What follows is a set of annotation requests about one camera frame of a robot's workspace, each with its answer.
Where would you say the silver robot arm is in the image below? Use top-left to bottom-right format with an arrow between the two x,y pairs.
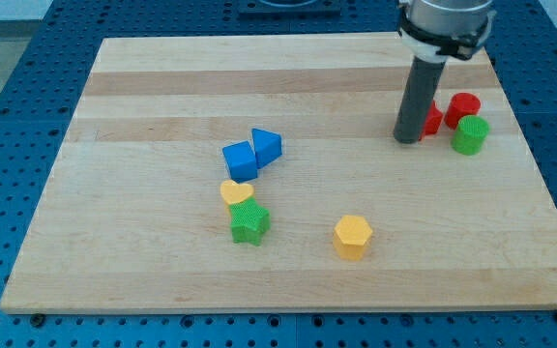
397,0 -> 496,64

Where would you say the yellow heart block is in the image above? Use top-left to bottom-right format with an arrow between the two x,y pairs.
220,180 -> 255,210

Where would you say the red cylinder block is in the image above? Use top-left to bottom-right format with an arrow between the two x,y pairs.
444,92 -> 482,130

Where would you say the blue cube block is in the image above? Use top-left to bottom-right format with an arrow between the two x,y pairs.
222,141 -> 258,183

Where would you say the yellow hexagon block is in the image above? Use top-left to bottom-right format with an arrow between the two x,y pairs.
333,215 -> 373,261

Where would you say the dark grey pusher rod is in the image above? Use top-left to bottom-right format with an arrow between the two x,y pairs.
393,57 -> 446,144

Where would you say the green cylinder block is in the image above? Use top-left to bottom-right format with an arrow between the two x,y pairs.
451,115 -> 490,156

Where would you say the red star block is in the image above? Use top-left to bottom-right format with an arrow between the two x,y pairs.
419,101 -> 444,141

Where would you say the blue triangle block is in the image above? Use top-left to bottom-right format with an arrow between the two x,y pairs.
251,129 -> 282,168

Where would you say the wooden board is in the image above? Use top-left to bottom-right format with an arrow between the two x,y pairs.
0,33 -> 557,314

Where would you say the green star block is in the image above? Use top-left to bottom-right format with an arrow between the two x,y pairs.
229,197 -> 271,247

